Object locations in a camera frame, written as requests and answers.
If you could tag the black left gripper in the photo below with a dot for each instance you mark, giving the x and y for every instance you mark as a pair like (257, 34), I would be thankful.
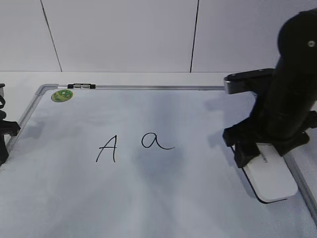
(11, 128)

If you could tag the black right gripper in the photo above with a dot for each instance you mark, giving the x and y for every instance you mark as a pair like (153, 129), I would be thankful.
(277, 118)

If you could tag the white board eraser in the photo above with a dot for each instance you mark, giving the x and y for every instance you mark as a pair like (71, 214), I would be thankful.
(269, 176)

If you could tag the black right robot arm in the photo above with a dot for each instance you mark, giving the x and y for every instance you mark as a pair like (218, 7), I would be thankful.
(296, 69)

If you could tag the round green magnet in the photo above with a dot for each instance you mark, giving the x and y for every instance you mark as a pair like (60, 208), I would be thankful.
(62, 95)

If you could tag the white board with aluminium frame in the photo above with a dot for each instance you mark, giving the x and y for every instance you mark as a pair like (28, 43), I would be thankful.
(137, 163)

